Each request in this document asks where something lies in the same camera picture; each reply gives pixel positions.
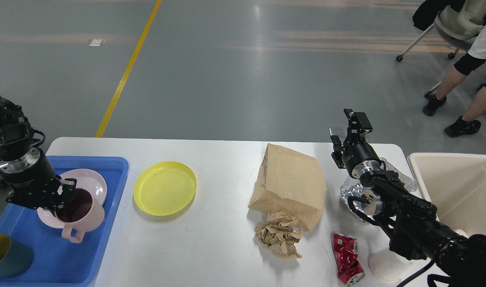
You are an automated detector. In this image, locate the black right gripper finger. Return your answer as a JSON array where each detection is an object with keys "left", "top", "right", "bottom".
[
  {"left": 331, "top": 136, "right": 346, "bottom": 169},
  {"left": 344, "top": 109, "right": 373, "bottom": 145}
]

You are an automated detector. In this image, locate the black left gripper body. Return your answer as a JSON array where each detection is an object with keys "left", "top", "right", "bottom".
[{"left": 0, "top": 147, "right": 59, "bottom": 191}]

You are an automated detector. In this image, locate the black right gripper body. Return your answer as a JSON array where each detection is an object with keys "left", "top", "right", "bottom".
[{"left": 339, "top": 141, "right": 382, "bottom": 179}]

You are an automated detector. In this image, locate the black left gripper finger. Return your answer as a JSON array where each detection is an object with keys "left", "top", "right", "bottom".
[
  {"left": 51, "top": 178, "right": 77, "bottom": 216},
  {"left": 6, "top": 191, "right": 58, "bottom": 210}
]

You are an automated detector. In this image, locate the pink mug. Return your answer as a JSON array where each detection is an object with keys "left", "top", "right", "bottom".
[{"left": 55, "top": 189, "right": 105, "bottom": 244}]

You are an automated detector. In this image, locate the yellow round plate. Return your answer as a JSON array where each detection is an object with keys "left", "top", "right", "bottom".
[{"left": 133, "top": 161, "right": 197, "bottom": 216}]

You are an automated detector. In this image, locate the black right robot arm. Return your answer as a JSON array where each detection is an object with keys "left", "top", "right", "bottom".
[{"left": 331, "top": 109, "right": 486, "bottom": 287}]

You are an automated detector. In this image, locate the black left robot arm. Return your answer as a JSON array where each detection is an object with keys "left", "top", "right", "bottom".
[{"left": 0, "top": 95, "right": 77, "bottom": 216}]

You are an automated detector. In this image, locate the crumpled aluminium foil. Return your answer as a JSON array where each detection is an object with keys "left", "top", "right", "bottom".
[{"left": 340, "top": 158, "right": 418, "bottom": 223}]

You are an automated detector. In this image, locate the brown paper bag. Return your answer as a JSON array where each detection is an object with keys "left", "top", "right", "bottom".
[{"left": 248, "top": 143, "right": 327, "bottom": 231}]

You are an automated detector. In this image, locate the teal and yellow cup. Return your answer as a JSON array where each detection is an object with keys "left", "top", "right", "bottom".
[{"left": 0, "top": 233, "right": 34, "bottom": 277}]

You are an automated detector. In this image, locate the blue plastic tray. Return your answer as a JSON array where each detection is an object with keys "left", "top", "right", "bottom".
[{"left": 0, "top": 155, "right": 129, "bottom": 287}]

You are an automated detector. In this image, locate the crumpled brown paper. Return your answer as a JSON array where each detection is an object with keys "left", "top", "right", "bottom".
[{"left": 254, "top": 210, "right": 303, "bottom": 259}]

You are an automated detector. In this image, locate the beige plastic bin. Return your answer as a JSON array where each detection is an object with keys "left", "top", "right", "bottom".
[{"left": 407, "top": 153, "right": 486, "bottom": 236}]

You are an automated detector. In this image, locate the white paper cup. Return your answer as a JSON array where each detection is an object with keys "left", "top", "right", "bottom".
[{"left": 369, "top": 229, "right": 468, "bottom": 283}]

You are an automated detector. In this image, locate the crushed red can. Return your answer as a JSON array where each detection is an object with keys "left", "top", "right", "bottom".
[{"left": 333, "top": 233, "right": 365, "bottom": 287}]

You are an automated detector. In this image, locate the white office chair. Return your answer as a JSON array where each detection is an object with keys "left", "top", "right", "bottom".
[{"left": 395, "top": 0, "right": 486, "bottom": 62}]

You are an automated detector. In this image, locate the person in black shorts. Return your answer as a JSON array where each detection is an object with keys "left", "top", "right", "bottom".
[{"left": 422, "top": 12, "right": 486, "bottom": 138}]

